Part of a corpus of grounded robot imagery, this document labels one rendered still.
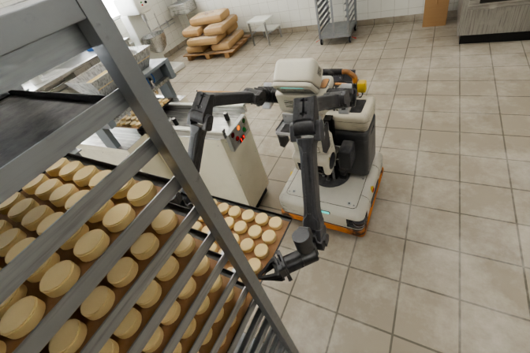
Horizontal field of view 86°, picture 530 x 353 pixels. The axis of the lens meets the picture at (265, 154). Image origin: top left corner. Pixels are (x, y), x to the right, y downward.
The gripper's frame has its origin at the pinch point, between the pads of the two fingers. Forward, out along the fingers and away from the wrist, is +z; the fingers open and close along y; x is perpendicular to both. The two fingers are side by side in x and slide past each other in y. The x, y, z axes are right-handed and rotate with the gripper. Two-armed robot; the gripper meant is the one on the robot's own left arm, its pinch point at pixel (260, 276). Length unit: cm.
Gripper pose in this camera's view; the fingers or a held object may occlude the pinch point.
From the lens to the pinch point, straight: 100.5
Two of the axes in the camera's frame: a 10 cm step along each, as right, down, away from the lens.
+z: -9.2, 4.0, -0.4
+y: 2.8, 7.1, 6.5
